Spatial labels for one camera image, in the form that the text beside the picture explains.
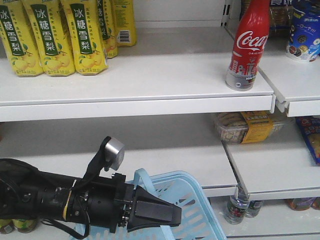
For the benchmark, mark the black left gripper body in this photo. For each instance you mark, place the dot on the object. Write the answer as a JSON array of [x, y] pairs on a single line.
[[121, 203]]

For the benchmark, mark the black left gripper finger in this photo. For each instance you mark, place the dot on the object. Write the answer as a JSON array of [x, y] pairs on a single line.
[[149, 211]]

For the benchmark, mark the red coca-cola bottle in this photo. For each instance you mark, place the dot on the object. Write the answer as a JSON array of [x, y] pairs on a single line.
[[249, 44]]

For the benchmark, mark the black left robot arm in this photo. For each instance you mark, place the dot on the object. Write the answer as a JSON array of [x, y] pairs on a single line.
[[28, 193]]

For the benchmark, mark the clear water bottle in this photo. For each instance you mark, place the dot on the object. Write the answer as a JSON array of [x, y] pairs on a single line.
[[254, 208], [236, 209]]

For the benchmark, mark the white store shelf unit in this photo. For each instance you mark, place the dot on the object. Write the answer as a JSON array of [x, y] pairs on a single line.
[[158, 98]]

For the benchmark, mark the clear cookie box yellow label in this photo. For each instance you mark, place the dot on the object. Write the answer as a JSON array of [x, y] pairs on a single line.
[[246, 127]]

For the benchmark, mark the yellow pear drink bottle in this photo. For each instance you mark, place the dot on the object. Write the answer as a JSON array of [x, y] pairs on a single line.
[[51, 32], [107, 28], [124, 22], [18, 39], [89, 54]]

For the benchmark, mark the blue snack bag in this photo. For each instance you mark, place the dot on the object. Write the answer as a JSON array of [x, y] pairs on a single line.
[[309, 127]]

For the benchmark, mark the blue oreo cup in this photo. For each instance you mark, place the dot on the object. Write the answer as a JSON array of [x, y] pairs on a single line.
[[303, 43]]

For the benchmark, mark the breakfast biscuit bag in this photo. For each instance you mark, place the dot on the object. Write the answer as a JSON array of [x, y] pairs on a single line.
[[280, 15]]

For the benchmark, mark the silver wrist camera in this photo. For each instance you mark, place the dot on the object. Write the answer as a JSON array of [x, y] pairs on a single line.
[[114, 152]]

